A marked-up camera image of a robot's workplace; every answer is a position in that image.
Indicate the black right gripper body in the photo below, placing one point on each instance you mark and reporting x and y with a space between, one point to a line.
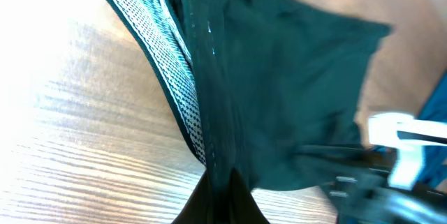
356 182

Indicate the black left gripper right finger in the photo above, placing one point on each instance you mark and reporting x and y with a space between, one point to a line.
242 208

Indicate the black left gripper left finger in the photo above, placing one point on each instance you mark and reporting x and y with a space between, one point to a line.
199 207

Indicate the black shorts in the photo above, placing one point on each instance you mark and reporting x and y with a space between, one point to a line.
253 84

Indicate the blue shirt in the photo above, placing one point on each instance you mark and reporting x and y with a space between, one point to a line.
434 172

